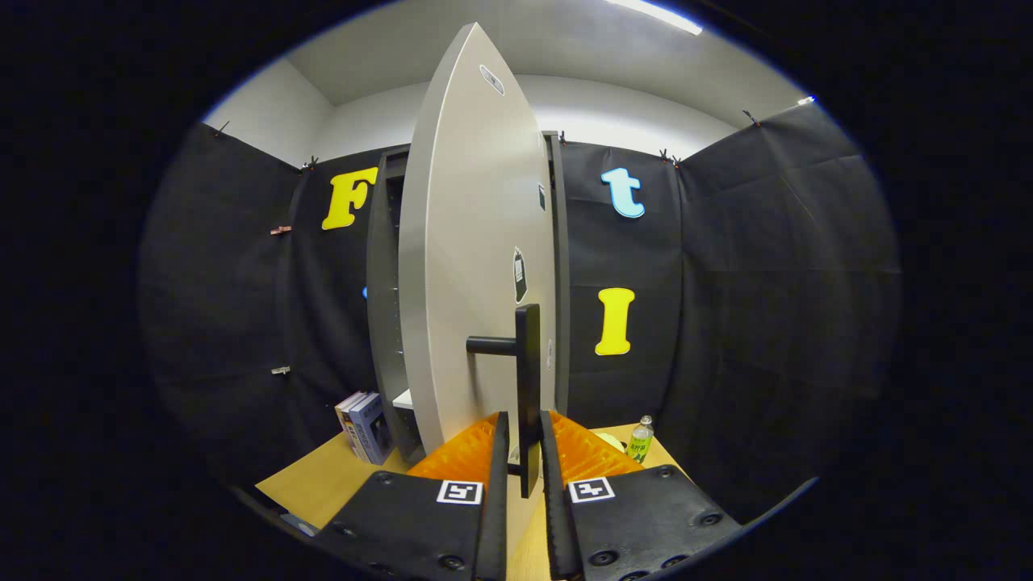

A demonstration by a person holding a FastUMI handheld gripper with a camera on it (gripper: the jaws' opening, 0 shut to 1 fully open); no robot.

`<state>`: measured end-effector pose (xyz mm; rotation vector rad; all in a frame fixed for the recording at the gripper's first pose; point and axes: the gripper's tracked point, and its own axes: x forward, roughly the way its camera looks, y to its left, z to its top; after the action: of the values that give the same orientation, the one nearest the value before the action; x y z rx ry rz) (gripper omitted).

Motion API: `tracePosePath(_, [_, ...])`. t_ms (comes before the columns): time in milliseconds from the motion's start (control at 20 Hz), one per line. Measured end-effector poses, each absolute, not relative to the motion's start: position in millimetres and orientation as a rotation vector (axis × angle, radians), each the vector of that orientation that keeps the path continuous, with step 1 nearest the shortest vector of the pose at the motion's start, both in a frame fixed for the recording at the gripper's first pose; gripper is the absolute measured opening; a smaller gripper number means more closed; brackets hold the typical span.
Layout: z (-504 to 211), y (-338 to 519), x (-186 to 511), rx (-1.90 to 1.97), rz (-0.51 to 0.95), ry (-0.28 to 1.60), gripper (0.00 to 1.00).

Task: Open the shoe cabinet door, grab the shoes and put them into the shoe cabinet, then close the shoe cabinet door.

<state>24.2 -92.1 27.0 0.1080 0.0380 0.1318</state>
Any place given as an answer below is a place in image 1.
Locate long ceiling light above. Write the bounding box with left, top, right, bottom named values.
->
left=605, top=0, right=703, bottom=36

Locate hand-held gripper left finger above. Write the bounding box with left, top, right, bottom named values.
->
left=311, top=412, right=511, bottom=581

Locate blue cover book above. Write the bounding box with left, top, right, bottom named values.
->
left=349, top=394, right=394, bottom=466

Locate small green drink bottle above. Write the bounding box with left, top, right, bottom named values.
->
left=627, top=416, right=655, bottom=466

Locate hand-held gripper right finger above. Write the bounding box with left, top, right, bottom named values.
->
left=539, top=410, right=743, bottom=581

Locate dark grey shoe cabinet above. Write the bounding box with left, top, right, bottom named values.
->
left=366, top=132, right=571, bottom=465

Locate black backdrop cloth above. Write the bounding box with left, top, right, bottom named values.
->
left=137, top=101, right=903, bottom=517

